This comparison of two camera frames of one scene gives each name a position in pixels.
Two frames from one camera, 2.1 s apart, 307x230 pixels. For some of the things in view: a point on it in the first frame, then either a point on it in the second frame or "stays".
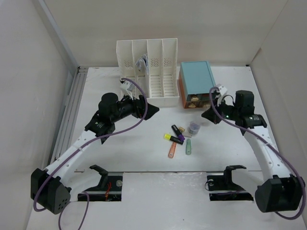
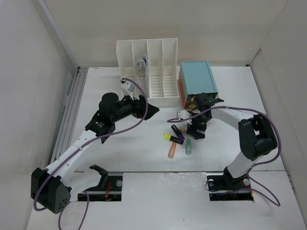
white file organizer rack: [153, 64] stays
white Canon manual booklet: [145, 59] stays
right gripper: [210, 114] → [192, 130]
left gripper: [139, 106] stays
